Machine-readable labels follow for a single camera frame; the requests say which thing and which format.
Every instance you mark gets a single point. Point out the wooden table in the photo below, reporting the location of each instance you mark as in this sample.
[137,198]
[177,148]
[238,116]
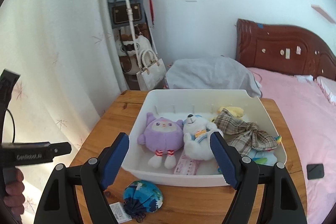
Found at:
[183,204]

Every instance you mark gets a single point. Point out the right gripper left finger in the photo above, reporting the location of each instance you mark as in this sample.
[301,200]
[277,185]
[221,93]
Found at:
[59,203]

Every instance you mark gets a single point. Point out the white paper box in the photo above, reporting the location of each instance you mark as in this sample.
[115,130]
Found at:
[119,212]

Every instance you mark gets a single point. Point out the white fluffy bag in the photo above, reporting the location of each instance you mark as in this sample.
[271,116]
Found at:
[126,52]

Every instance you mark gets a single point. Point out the pink pillow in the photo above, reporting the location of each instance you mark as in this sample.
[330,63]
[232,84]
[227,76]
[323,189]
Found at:
[328,88]

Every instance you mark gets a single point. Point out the blue patterned fabric pouch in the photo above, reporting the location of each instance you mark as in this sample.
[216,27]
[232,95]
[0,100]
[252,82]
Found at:
[140,198]

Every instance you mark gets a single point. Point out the black phone on bed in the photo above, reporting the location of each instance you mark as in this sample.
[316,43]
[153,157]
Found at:
[315,171]

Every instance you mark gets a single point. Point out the blue and black satchel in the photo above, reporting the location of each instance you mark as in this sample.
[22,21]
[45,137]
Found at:
[119,16]

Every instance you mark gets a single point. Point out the light blue plush toy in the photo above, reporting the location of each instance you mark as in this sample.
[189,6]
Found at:
[263,157]

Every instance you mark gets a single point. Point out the pink bed quilt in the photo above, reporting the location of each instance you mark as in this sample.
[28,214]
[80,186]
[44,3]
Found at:
[311,120]

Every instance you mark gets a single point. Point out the grey cloth bundle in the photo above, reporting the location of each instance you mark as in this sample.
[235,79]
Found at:
[212,73]

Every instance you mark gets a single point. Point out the person's left hand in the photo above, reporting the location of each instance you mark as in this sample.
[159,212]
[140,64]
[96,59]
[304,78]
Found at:
[15,198]

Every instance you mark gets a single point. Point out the white plastic storage bin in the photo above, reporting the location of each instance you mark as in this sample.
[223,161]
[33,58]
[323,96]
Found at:
[175,104]

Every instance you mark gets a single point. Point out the white plush bear toy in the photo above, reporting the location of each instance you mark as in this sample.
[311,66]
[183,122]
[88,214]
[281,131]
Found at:
[196,136]

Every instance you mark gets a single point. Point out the purple plush owl toy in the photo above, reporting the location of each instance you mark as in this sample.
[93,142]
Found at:
[162,137]

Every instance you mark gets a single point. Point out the white curtain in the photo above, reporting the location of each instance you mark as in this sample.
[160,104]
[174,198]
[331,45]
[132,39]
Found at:
[70,73]

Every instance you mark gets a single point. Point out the white handbag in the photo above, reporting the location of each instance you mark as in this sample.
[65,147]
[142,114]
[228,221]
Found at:
[151,70]

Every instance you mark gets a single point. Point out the yellow plush duck toy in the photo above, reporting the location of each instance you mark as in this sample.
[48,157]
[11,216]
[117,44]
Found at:
[237,112]

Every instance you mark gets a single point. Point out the plaid fabric bow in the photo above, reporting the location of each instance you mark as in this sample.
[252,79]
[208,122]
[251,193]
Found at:
[244,136]

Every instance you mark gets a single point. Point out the dark wooden headboard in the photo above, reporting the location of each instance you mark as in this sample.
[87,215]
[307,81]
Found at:
[286,49]

